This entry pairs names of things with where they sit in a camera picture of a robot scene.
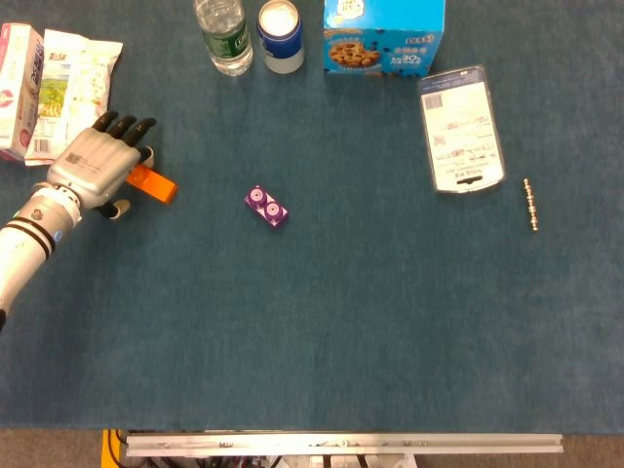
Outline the aluminium profile rail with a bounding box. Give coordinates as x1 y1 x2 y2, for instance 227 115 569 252
125 433 565 458

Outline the small metal beaded rod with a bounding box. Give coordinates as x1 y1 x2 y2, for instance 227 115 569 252
523 177 541 233

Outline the yellow frame part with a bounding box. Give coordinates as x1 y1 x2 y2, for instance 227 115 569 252
100 429 128 468

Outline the black cable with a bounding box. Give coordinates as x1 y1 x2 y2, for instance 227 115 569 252
107 429 124 465

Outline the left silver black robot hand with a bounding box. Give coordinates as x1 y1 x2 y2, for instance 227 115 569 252
47 110 159 222

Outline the blister pack white card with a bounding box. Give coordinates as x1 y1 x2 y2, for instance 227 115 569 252
416 64 507 195

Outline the clear bottle green label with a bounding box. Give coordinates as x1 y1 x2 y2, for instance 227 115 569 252
193 0 254 77

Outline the white snack bag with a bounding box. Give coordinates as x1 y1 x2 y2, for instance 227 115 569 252
23 28 124 168

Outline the orange toy block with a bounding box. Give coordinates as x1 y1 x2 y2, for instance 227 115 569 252
124 164 179 206

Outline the purple toy block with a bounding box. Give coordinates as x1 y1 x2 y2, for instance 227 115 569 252
244 184 290 230

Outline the blue white drink can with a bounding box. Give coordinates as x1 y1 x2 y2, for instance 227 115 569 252
255 0 306 75

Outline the pink white carton box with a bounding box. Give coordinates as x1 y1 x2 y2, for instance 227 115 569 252
0 22 45 163

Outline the blue cookie box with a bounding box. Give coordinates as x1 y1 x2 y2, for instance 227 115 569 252
322 0 448 78

